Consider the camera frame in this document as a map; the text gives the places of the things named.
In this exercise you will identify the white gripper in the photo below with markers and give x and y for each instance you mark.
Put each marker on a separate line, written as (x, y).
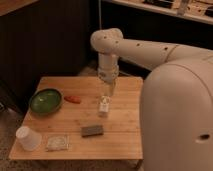
(108, 78)

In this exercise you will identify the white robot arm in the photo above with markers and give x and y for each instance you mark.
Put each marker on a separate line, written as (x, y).
(176, 101)

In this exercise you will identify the small white bottle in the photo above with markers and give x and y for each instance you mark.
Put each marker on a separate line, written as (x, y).
(104, 106)

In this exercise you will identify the orange carrot piece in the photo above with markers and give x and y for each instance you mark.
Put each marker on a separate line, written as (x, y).
(73, 99)

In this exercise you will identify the wooden table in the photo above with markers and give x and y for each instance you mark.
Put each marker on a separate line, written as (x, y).
(121, 138)

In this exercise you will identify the grey sponge block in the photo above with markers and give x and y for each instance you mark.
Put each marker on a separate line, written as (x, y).
(92, 130)

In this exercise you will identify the green bowl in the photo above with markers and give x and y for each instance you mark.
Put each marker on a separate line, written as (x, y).
(45, 101)

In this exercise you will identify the clear plastic snack bag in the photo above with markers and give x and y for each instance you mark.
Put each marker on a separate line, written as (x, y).
(57, 143)

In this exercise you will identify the clear plastic cup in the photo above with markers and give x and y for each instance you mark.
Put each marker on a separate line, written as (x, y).
(28, 138)

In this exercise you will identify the background shelf with items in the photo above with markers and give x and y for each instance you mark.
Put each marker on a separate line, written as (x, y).
(194, 10)

